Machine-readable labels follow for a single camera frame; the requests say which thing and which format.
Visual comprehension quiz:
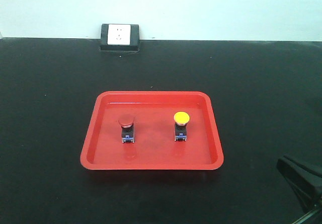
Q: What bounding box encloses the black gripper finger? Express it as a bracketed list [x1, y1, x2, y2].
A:
[276, 155, 321, 213]

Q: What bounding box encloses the yellow mushroom push button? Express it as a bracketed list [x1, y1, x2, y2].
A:
[174, 111, 190, 141]

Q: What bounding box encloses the red mushroom push button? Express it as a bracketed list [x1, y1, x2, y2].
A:
[118, 114, 135, 143]

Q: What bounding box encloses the red plastic tray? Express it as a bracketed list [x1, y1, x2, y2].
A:
[80, 91, 224, 170]

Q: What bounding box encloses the white socket black box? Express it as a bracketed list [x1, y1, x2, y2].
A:
[100, 24, 140, 52]

